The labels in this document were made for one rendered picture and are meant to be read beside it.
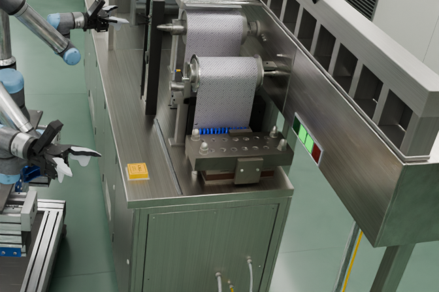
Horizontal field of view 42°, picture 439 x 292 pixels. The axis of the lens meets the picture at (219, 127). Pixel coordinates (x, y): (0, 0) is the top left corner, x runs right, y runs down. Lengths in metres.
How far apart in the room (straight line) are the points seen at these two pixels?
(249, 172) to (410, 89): 0.87
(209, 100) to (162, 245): 0.60
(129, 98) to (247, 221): 0.85
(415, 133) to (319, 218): 2.15
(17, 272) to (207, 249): 0.94
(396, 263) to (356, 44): 0.72
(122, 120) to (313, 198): 1.65
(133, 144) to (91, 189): 1.24
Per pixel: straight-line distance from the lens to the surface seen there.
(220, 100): 2.23
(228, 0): 2.43
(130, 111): 2.61
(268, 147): 2.23
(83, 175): 3.69
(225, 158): 2.14
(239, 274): 2.51
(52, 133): 1.70
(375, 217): 1.69
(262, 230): 2.36
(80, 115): 4.30
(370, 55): 1.69
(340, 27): 1.84
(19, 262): 2.86
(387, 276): 1.99
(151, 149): 2.36
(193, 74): 2.17
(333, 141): 1.87
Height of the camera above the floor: 2.23
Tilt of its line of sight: 31 degrees down
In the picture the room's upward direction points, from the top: 9 degrees clockwise
